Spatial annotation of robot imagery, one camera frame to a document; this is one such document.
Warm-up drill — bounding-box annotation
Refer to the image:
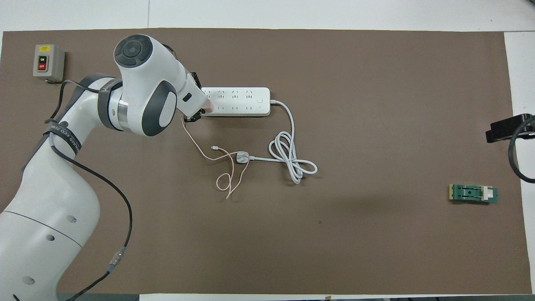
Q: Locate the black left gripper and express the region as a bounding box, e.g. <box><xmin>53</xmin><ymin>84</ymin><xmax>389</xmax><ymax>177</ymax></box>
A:
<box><xmin>184</xmin><ymin>72</ymin><xmax>206</xmax><ymax>123</ymax></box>

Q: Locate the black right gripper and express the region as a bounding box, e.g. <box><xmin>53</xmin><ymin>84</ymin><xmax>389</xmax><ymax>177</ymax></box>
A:
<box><xmin>486</xmin><ymin>114</ymin><xmax>535</xmax><ymax>143</ymax></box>

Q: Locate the pink charging cable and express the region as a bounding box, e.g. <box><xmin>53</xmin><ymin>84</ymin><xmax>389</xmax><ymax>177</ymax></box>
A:
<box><xmin>179</xmin><ymin>111</ymin><xmax>251</xmax><ymax>200</ymax></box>

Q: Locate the white power strip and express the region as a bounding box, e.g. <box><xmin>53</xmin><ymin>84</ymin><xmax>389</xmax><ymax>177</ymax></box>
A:
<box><xmin>201</xmin><ymin>87</ymin><xmax>271</xmax><ymax>117</ymax></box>

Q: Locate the brown table mat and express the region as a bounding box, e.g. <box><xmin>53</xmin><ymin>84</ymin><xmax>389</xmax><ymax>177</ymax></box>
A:
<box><xmin>0</xmin><ymin>28</ymin><xmax>531</xmax><ymax>295</ymax></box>

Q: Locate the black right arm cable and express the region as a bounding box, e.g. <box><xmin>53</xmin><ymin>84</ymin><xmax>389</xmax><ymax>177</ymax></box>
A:
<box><xmin>508</xmin><ymin>115</ymin><xmax>535</xmax><ymax>184</ymax></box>

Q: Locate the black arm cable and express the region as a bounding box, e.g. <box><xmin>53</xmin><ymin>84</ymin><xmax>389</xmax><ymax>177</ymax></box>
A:
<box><xmin>508</xmin><ymin>115</ymin><xmax>535</xmax><ymax>184</ymax></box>
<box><xmin>44</xmin><ymin>79</ymin><xmax>134</xmax><ymax>301</ymax></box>

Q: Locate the green knife switch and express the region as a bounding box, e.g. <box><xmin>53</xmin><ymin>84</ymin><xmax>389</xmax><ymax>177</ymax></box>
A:
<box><xmin>448</xmin><ymin>184</ymin><xmax>499</xmax><ymax>205</ymax></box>

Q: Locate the white power strip cord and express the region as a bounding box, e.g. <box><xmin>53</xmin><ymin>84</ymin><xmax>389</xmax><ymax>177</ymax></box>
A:
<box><xmin>268</xmin><ymin>99</ymin><xmax>318</xmax><ymax>184</ymax></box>

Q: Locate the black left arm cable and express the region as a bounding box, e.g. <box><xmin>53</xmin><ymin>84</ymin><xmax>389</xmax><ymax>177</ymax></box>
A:
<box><xmin>44</xmin><ymin>79</ymin><xmax>134</xmax><ymax>301</ymax></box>

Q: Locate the grey push-button switch box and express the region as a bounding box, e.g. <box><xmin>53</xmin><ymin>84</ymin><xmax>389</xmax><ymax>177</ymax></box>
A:
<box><xmin>33</xmin><ymin>44</ymin><xmax>66</xmax><ymax>83</ymax></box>

